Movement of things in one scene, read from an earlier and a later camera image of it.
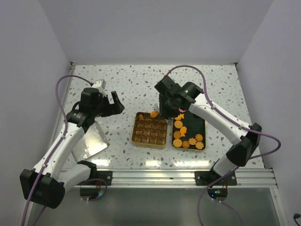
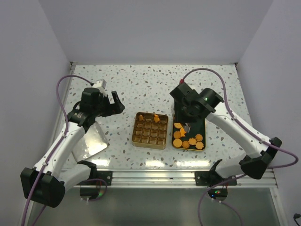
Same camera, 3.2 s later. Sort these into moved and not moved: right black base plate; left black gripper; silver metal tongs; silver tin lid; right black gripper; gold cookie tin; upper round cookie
Moved: silver metal tongs; right black gripper
Not moved: gold cookie tin; right black base plate; left black gripper; upper round cookie; silver tin lid
